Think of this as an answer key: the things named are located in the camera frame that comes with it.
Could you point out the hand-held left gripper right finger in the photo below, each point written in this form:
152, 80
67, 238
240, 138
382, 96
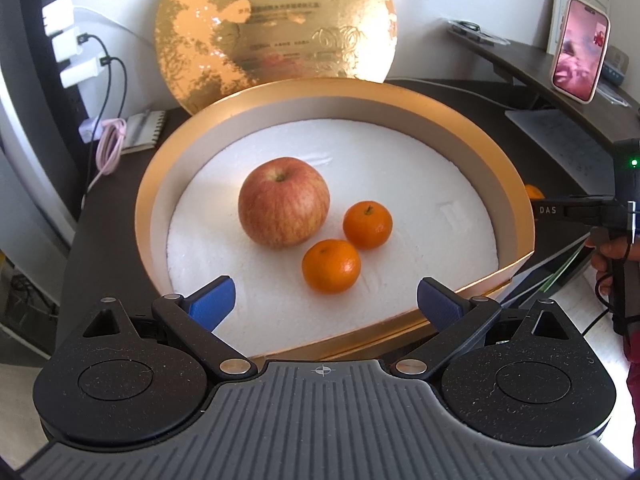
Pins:
440, 304

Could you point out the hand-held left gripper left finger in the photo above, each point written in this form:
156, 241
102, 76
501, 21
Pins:
212, 304

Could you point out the small orange mandarin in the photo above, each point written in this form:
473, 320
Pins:
534, 192
367, 225
331, 266

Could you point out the red apple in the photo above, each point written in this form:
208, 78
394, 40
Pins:
283, 202

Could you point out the round gold gift box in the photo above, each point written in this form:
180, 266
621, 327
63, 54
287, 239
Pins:
400, 175

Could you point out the person's right forearm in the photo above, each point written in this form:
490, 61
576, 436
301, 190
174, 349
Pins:
633, 390

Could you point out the person's right hand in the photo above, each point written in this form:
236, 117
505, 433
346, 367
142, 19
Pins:
607, 249

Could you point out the green edged booklet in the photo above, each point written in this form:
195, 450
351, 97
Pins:
560, 272

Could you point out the small blue box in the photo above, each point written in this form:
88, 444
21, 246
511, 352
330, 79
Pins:
616, 67

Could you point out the smartphone in pink case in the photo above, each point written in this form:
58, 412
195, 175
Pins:
580, 50

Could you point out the dark desk riser shelf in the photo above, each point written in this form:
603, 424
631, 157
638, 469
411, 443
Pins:
525, 62

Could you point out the spiral notebook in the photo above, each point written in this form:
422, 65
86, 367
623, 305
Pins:
142, 131

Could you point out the small white adapter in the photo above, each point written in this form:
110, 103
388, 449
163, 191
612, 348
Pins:
90, 130

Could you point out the white charger plug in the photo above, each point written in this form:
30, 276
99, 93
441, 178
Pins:
80, 72
58, 16
67, 44

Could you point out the round gold box lid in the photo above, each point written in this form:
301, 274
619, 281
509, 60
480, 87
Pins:
275, 25

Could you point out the black power strip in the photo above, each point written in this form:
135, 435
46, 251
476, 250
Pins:
37, 60

